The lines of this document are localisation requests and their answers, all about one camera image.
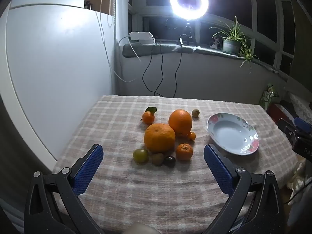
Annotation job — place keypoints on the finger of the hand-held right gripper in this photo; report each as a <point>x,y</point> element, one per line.
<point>286,130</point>

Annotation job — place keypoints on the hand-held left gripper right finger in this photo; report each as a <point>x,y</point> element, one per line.
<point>218,170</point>

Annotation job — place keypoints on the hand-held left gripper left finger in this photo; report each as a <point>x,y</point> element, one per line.
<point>87,169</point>

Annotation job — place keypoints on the white floral plate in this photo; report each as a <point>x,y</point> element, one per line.
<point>229,134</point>

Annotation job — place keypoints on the dark round plum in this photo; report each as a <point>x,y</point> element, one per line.
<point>169,161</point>

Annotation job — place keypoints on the green round fruit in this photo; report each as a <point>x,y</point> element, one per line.
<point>140,155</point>

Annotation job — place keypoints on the brown kiwi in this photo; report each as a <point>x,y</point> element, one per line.
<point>157,159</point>

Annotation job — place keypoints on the large smooth orange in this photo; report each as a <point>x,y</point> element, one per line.
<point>180,121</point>

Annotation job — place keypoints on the large bumpy orange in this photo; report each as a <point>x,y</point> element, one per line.
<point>159,137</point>

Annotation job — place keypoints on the red box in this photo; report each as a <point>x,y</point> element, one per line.
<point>277,111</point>

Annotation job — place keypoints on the white plastic bag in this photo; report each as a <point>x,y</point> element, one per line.
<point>301,175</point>

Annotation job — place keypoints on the checked tablecloth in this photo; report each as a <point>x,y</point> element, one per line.
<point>121,187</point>

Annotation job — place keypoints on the green patterned bag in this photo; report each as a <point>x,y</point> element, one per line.
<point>267,96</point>

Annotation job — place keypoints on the tiny orange kumquat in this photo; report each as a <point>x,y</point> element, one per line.
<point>191,136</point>

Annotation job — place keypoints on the small brown round fruit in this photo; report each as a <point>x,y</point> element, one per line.
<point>195,112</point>

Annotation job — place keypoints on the small mandarin with leaf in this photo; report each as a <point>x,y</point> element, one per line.
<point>148,118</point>

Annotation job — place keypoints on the potted spider plant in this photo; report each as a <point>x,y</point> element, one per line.
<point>231,43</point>

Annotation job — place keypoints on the white refrigerator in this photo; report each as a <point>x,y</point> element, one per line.
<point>61,65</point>

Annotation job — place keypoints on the grey windowsill cover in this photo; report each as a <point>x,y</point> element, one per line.
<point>207,51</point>

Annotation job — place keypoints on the small figurine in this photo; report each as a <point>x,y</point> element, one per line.
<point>216,42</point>

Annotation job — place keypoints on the black tripod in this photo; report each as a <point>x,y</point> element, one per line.
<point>189,33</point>

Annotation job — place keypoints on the white power strip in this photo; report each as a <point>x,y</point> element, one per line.
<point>141,37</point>

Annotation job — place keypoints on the small dark object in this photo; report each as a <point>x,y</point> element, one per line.
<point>88,4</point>

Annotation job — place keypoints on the white window frame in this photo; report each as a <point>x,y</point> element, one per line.
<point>254,29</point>

